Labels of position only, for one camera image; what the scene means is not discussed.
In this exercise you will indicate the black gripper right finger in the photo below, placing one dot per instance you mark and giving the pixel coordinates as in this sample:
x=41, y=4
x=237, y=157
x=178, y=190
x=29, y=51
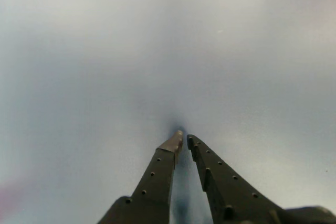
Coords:
x=228, y=192

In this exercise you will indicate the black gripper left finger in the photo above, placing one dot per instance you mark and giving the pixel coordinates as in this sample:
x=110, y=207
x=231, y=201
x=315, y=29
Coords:
x=155, y=182

